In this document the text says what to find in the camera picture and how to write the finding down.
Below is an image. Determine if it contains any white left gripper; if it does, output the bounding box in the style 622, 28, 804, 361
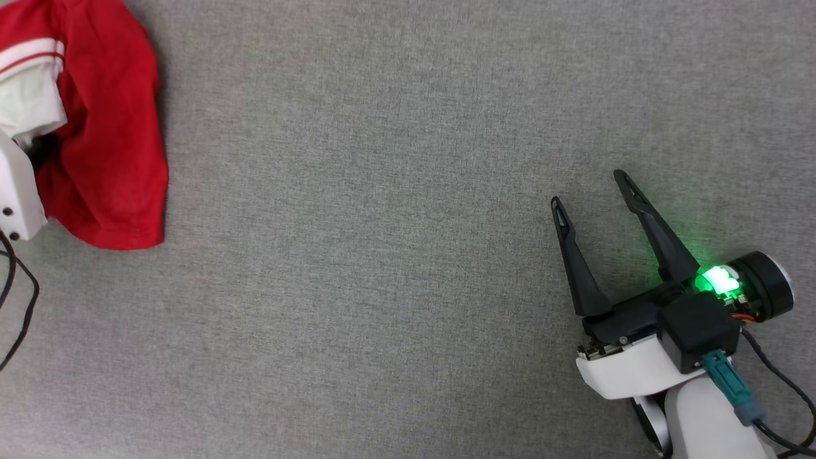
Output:
0, 131, 49, 242

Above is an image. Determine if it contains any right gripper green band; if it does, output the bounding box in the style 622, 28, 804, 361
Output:
551, 170, 795, 401

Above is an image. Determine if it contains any red and white jersey garment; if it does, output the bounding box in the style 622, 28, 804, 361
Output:
0, 0, 170, 251

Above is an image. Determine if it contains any thin black cable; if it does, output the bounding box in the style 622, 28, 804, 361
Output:
739, 328, 816, 418
0, 251, 41, 372
0, 231, 17, 308

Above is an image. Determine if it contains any black cable with teal plug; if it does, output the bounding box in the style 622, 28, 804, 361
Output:
701, 349, 816, 456

